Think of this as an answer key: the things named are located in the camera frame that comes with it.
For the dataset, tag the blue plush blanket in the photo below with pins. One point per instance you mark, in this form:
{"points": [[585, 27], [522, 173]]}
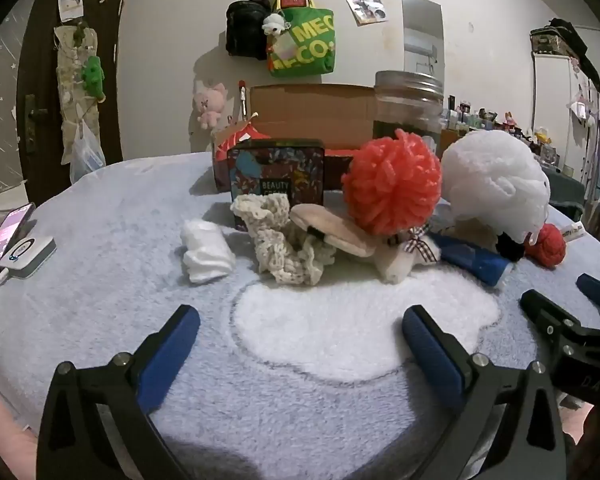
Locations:
{"points": [[105, 285]]}

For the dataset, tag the dark green covered desk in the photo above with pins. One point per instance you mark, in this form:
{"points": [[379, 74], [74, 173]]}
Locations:
{"points": [[567, 187]]}

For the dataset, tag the black backpack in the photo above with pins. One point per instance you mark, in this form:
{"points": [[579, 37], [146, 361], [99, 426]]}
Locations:
{"points": [[245, 25]]}

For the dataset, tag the red yarn ball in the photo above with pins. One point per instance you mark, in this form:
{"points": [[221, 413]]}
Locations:
{"points": [[547, 247]]}

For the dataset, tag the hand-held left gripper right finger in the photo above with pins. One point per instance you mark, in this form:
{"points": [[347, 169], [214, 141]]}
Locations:
{"points": [[430, 355]]}

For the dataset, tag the green tote bag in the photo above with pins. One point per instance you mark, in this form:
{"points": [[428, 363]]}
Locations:
{"points": [[310, 45]]}

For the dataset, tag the glass jar with metal lid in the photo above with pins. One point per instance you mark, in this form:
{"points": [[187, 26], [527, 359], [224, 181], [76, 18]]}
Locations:
{"points": [[405, 105]]}

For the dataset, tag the photo wall poster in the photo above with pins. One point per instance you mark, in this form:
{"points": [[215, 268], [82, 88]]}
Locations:
{"points": [[364, 2]]}

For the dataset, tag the cardboard box with red inside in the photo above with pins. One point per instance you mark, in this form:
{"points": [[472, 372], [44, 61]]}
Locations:
{"points": [[305, 110]]}

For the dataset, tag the cream crochet scrunchie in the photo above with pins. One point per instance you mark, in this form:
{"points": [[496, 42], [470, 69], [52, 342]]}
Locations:
{"points": [[270, 240]]}

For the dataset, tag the white plush toy with bow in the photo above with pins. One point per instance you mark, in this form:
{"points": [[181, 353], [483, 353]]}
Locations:
{"points": [[395, 265]]}

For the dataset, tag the dark storage basket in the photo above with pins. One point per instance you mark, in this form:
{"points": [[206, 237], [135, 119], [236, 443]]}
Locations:
{"points": [[555, 37]]}

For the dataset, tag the stick with red tip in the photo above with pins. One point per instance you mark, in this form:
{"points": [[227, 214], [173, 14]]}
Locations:
{"points": [[241, 100]]}

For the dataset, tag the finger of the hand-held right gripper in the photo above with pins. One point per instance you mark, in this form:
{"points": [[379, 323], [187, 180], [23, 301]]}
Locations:
{"points": [[597, 290], [542, 307]]}

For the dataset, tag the white wardrobe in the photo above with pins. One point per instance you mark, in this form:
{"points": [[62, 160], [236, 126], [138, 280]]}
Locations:
{"points": [[560, 100]]}

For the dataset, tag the green plush toy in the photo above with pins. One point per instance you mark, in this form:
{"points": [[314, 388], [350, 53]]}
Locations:
{"points": [[93, 75]]}

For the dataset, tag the blue tube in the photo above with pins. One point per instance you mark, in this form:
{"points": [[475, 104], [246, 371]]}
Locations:
{"points": [[475, 260]]}

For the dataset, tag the row of small bottles and figures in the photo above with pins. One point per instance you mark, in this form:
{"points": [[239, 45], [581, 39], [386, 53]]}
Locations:
{"points": [[480, 117]]}

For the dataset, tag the smartphone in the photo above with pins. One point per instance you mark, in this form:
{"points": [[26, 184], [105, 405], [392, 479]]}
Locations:
{"points": [[5, 240]]}

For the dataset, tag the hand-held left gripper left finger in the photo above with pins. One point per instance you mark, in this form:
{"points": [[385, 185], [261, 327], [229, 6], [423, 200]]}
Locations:
{"points": [[167, 355]]}

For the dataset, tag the wall mirror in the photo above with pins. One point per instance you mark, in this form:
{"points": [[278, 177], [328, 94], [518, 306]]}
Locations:
{"points": [[422, 25]]}

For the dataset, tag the pale pink plush toy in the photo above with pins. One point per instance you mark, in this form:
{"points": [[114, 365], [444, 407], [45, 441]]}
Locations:
{"points": [[209, 105]]}

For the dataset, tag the clear plastic bag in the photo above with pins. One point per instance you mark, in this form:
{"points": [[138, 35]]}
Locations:
{"points": [[85, 155]]}

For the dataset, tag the dark wooden door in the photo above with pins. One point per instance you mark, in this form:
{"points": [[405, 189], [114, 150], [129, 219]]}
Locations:
{"points": [[40, 60]]}

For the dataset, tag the clear hanging organizer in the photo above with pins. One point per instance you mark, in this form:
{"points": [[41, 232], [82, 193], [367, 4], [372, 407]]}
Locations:
{"points": [[70, 60]]}

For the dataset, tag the floral tin box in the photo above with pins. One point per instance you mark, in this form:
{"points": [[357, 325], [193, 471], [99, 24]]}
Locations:
{"points": [[275, 165]]}

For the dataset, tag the red yarn pompom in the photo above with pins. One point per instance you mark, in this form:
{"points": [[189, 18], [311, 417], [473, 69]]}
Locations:
{"points": [[390, 185]]}

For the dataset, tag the white picture card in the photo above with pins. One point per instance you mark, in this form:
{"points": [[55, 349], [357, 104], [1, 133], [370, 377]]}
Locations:
{"points": [[71, 0]]}

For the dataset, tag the white mesh bath pouf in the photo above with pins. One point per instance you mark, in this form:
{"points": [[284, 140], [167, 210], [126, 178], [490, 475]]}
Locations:
{"points": [[490, 180]]}

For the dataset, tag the white charger box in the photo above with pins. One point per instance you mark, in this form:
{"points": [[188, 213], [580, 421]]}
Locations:
{"points": [[27, 255]]}

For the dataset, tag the beige powder puff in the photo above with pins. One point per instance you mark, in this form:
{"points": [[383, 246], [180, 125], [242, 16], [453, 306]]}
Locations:
{"points": [[330, 227]]}

